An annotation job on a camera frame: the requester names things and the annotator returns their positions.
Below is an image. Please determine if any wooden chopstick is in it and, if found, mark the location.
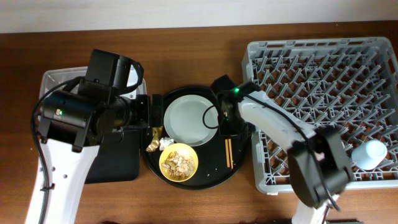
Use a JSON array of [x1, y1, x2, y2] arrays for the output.
[[227, 139, 234, 170], [225, 139, 231, 168]]

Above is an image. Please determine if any grey round plate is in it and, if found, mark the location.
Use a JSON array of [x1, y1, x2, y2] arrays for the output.
[[164, 95, 217, 147]]

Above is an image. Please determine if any yellow bowl with food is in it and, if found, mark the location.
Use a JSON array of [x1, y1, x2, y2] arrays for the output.
[[159, 143, 198, 182]]

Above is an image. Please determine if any light blue cup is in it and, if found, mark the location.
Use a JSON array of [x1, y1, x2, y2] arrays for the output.
[[351, 140, 387, 170]]

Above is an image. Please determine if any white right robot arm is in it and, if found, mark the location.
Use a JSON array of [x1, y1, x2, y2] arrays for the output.
[[211, 81, 353, 223]]

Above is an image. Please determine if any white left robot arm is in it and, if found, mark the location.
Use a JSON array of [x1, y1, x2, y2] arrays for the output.
[[25, 49, 164, 223]]

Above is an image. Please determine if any grey dishwasher rack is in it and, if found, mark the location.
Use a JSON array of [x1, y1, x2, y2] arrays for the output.
[[241, 37, 397, 189]]

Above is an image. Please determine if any gold foil wrapper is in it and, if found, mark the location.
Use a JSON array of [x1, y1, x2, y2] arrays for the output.
[[146, 126, 163, 152]]

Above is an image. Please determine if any round black tray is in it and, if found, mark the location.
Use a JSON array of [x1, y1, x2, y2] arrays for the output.
[[142, 85, 251, 190]]

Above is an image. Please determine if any crumpled white tissue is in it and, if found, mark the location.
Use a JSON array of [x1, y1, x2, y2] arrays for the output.
[[159, 137, 175, 151]]

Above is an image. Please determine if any black rectangular tray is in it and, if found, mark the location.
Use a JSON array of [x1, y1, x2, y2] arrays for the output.
[[85, 129, 141, 184]]

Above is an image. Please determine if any clear plastic bin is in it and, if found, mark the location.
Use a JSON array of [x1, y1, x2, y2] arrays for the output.
[[39, 65, 147, 100]]

